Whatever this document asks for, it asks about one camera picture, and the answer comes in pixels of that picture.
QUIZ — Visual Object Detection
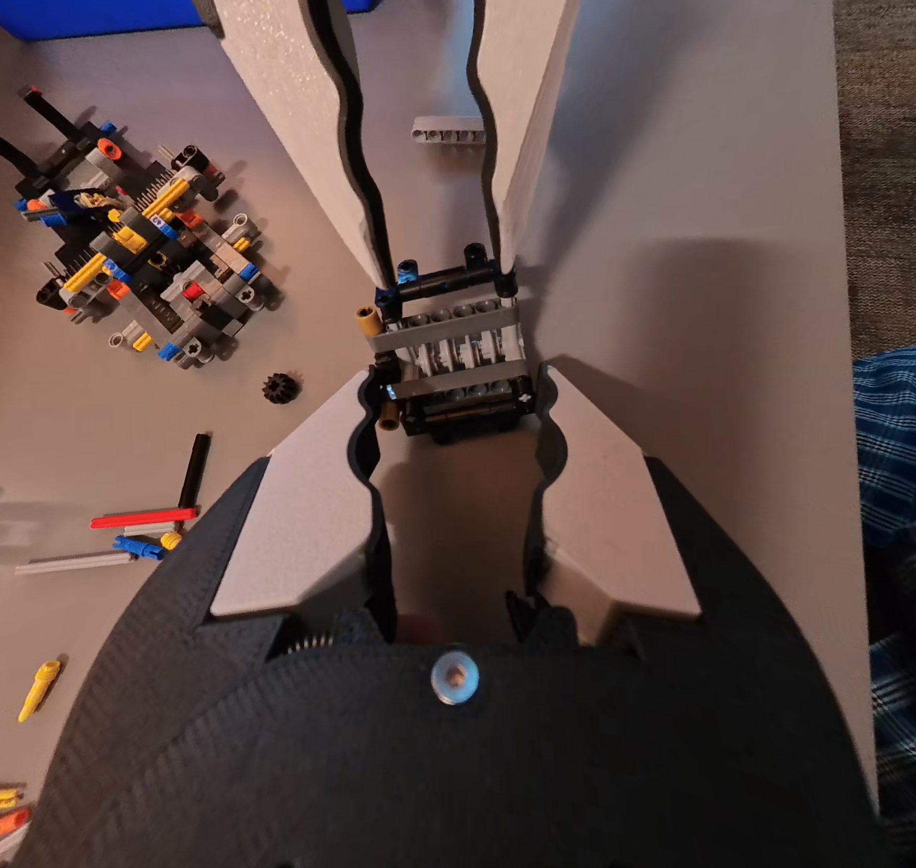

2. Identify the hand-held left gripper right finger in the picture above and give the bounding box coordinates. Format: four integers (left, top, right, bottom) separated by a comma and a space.
524, 362, 704, 626

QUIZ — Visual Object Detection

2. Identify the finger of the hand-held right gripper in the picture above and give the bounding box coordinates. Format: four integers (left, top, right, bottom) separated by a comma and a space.
467, 0, 589, 282
197, 0, 396, 291

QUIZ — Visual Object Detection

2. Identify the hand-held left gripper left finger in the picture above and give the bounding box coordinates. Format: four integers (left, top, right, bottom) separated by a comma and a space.
209, 369, 398, 622

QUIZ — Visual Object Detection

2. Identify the small grey lego engine assembly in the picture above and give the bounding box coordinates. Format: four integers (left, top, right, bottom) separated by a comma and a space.
355, 294, 535, 448

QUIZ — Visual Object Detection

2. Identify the black lego beam with pins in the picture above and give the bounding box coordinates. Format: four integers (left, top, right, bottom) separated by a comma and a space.
377, 242, 520, 320

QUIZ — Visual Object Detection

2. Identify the light grey lego beam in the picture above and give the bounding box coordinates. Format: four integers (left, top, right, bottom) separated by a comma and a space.
411, 115, 489, 147

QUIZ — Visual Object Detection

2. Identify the black lego axle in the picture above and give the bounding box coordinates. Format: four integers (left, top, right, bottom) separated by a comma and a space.
177, 432, 213, 513

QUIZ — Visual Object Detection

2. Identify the red lego axle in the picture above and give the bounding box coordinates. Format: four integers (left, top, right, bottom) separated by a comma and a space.
90, 506, 200, 530

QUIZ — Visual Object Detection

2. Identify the long grey lego axle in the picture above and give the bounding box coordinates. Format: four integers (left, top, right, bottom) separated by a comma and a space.
14, 550, 138, 577

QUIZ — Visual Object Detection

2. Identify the large multicoloured lego assembly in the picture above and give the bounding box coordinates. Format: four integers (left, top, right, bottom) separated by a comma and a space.
0, 84, 284, 372

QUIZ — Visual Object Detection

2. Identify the yellow pointed lego pin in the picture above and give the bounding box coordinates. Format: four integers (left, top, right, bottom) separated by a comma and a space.
17, 658, 64, 723

